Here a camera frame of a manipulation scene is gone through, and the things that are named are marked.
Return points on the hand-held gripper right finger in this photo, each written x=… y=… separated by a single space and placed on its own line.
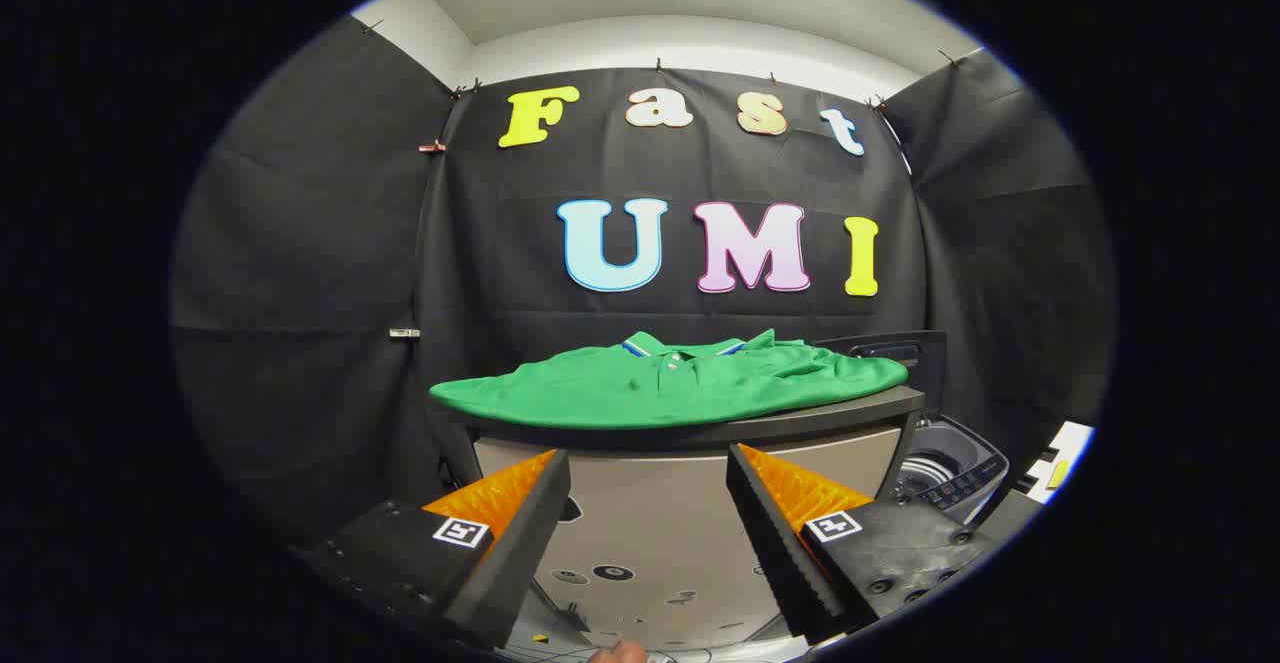
x=775 y=543

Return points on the silver metal clip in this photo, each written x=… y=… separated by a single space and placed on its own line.
x=404 y=332

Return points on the green polo shirt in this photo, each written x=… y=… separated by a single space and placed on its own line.
x=640 y=393

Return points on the grey washing machine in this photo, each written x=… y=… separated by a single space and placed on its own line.
x=962 y=483

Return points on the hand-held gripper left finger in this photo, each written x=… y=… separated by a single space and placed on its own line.
x=520 y=543

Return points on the white panel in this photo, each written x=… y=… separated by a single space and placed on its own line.
x=1075 y=443

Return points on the red metal clip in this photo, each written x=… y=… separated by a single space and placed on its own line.
x=432 y=146

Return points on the yellow tag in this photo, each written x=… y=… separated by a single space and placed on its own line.
x=1059 y=472

